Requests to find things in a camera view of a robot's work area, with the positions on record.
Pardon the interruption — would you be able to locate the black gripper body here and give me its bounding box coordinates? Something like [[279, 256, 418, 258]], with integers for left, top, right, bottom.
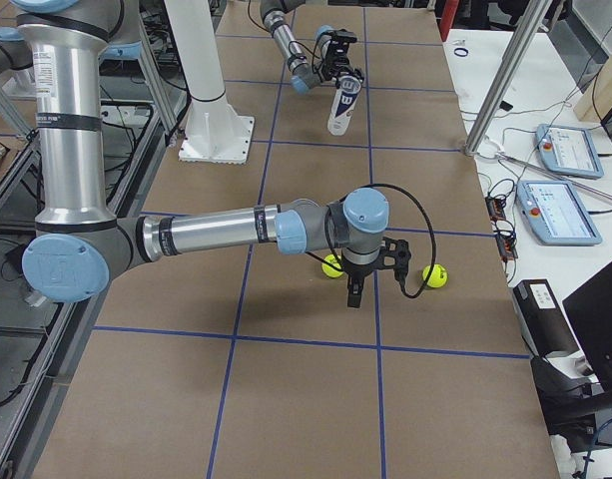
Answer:
[[320, 49, 353, 83], [341, 256, 375, 289]]

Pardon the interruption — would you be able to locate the clear tennis ball can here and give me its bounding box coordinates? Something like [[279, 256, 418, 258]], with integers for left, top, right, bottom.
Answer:
[[327, 75, 362, 136]]

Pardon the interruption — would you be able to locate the Roland Garros tennis ball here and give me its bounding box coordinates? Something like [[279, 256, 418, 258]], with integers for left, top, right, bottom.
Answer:
[[321, 253, 343, 278]]

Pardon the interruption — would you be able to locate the Wilson tennis ball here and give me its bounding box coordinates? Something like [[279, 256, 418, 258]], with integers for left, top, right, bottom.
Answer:
[[422, 263, 448, 288]]

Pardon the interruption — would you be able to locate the black square puck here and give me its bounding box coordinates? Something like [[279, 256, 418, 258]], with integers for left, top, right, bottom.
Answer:
[[499, 101, 513, 112]]

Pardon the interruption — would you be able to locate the small black box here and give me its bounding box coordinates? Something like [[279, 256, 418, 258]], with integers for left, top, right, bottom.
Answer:
[[512, 278, 579, 358]]

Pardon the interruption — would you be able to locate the near teach pendant tablet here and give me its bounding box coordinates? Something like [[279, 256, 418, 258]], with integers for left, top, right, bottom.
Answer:
[[516, 180, 602, 246]]

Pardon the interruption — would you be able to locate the teach pendant tablet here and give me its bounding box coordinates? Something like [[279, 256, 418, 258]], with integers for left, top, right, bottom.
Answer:
[[535, 124, 604, 179], [516, 180, 602, 246]]

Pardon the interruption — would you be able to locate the far teach pendant tablet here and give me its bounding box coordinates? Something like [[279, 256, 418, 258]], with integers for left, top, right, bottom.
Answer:
[[535, 124, 604, 179]]

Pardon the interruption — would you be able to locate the black computer monitor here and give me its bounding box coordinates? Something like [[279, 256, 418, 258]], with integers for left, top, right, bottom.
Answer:
[[531, 261, 612, 452]]

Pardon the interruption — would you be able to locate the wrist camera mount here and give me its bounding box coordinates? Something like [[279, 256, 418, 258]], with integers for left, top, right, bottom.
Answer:
[[375, 237, 411, 286], [325, 29, 357, 65]]

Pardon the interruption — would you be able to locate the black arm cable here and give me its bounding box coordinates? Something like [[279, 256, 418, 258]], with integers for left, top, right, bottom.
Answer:
[[354, 183, 438, 299], [247, 0, 336, 76]]

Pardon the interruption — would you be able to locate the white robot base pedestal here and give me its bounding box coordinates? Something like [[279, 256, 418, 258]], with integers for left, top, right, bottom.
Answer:
[[165, 0, 255, 164]]

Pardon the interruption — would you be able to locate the aluminium frame post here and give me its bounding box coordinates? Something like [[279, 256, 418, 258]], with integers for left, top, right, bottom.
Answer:
[[463, 0, 552, 156]]

